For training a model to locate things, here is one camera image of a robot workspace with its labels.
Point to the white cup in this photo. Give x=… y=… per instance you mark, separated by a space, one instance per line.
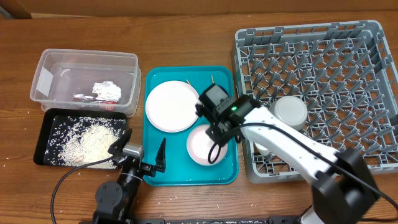
x=262 y=150

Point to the clear plastic bin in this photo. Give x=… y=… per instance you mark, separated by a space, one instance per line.
x=62 y=74

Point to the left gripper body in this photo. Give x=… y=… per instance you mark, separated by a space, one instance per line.
x=145 y=168

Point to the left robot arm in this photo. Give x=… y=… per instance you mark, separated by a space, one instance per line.
x=114 y=199

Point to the rice pile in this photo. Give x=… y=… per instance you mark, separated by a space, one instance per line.
x=77 y=140

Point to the black rail bottom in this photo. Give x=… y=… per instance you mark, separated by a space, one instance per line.
x=288 y=219

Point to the black rectangular tray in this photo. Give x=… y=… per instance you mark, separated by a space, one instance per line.
x=46 y=124

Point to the small white plate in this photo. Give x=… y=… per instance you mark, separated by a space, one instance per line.
x=199 y=145

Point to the foil ball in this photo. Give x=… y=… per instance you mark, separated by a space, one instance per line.
x=107 y=90

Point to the grey dish rack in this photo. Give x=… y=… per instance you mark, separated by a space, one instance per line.
x=343 y=71

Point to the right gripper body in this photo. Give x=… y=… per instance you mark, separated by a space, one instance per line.
x=222 y=134

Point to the red wrapper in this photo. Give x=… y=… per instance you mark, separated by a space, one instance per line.
x=90 y=99

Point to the teal plastic tray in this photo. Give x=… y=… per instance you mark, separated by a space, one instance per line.
x=181 y=169

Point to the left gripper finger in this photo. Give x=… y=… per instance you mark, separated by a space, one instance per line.
x=160 y=163
x=119 y=144

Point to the large white plate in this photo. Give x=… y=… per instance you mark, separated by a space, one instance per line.
x=170 y=106

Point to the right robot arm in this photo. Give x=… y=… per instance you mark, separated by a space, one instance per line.
x=343 y=188

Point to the grey bowl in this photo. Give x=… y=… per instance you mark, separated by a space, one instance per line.
x=290 y=110

